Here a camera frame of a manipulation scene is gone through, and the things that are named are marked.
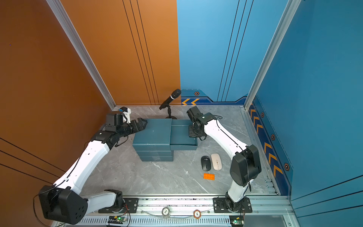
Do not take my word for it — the teal top drawer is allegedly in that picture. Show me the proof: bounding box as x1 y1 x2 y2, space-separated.
170 119 198 151

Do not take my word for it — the right green circuit board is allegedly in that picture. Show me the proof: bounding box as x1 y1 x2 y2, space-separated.
229 216 244 227

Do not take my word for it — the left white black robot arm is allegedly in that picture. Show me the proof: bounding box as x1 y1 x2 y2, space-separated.
37 109 147 225

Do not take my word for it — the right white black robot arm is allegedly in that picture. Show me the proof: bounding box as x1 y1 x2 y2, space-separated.
187 107 262 213

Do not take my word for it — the orange round rail sticker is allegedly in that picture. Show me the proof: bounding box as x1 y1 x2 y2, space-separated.
193 210 201 219

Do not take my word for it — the left green circuit board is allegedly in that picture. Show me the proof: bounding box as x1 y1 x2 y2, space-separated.
107 216 128 225

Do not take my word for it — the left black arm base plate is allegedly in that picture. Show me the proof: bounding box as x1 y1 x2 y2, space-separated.
98 198 139 214

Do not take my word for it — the aluminium front rail frame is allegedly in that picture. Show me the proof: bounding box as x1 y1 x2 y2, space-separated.
77 195 300 227

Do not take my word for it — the black computer mouse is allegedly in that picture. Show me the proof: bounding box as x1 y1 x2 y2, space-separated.
201 156 211 172

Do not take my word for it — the grey round rail sticker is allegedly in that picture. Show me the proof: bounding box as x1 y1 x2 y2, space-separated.
162 207 170 217

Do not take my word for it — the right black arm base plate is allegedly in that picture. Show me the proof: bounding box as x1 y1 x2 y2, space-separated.
213 197 252 213

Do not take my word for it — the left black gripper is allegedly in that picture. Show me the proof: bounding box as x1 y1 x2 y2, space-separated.
117 117 147 139

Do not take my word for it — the black microphone stand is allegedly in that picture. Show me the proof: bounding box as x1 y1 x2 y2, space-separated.
166 105 177 119

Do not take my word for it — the teal drawer cabinet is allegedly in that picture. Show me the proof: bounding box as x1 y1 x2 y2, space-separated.
132 119 174 162

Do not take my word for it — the black microphone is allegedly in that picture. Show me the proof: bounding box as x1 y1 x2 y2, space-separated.
159 89 181 110

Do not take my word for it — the green circuit board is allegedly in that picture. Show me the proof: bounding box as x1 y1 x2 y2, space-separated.
107 216 128 225
229 216 244 227

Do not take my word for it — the orange toy brick plate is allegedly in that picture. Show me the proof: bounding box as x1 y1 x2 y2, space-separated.
203 173 215 181

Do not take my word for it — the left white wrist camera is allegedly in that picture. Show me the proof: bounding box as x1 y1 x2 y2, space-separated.
119 107 131 124

